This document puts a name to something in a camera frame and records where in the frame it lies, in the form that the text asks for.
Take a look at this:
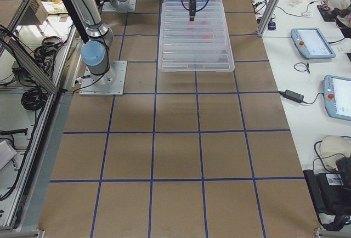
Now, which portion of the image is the teach pendant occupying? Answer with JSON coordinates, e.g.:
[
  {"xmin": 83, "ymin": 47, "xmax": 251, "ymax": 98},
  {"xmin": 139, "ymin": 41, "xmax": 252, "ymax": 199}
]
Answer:
[
  {"xmin": 290, "ymin": 27, "xmax": 336, "ymax": 59},
  {"xmin": 322, "ymin": 75, "xmax": 350, "ymax": 121}
]

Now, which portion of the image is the black bag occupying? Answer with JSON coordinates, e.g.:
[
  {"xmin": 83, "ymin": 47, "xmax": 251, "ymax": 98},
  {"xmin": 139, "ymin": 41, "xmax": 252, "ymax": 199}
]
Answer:
[{"xmin": 303, "ymin": 157, "xmax": 350, "ymax": 231}]

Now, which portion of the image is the aluminium frame post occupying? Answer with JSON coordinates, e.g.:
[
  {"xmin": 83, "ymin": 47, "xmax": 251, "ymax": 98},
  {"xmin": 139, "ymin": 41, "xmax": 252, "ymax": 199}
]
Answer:
[{"xmin": 257, "ymin": 0, "xmax": 279, "ymax": 37}]

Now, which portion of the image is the person at desk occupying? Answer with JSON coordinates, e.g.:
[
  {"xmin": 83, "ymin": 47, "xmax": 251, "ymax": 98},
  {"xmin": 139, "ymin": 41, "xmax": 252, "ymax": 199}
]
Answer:
[{"xmin": 325, "ymin": 0, "xmax": 350, "ymax": 29}]

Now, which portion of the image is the aluminium side frame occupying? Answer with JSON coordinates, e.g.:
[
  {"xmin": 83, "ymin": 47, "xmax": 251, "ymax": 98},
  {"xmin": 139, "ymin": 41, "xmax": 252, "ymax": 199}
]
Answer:
[{"xmin": 1, "ymin": 0, "xmax": 79, "ymax": 234}]

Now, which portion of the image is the lower teach pendant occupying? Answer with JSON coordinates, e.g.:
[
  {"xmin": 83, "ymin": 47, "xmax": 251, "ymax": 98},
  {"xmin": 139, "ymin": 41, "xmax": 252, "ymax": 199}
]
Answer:
[{"xmin": 322, "ymin": 75, "xmax": 350, "ymax": 121}]

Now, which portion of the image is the upper teach pendant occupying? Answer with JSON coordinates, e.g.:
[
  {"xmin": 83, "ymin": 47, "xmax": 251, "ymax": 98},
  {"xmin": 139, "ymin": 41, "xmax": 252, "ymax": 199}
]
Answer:
[{"xmin": 290, "ymin": 27, "xmax": 336, "ymax": 59}]

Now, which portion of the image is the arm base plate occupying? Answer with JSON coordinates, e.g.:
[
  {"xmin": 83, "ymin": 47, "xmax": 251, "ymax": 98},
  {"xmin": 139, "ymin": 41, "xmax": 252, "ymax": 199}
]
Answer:
[
  {"xmin": 78, "ymin": 61, "xmax": 127, "ymax": 96},
  {"xmin": 102, "ymin": 0, "xmax": 137, "ymax": 13}
]

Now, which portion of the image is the clear plastic box lid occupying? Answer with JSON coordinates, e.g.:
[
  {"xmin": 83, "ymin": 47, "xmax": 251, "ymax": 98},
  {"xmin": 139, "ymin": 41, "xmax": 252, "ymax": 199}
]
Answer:
[{"xmin": 158, "ymin": 2, "xmax": 234, "ymax": 72}]

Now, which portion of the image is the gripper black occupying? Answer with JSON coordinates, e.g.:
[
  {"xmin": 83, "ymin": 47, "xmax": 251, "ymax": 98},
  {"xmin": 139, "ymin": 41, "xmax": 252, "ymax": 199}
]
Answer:
[{"xmin": 189, "ymin": 0, "xmax": 197, "ymax": 21}]

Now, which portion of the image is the black power adapter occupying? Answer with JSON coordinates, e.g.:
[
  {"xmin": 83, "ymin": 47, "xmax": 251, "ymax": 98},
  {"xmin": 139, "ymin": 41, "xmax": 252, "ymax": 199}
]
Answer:
[{"xmin": 278, "ymin": 89, "xmax": 304, "ymax": 104}]

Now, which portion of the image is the black coiled cable bundle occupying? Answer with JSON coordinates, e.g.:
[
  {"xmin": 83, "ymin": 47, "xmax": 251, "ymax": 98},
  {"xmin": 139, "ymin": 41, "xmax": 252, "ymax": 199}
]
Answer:
[{"xmin": 21, "ymin": 88, "xmax": 46, "ymax": 111}]

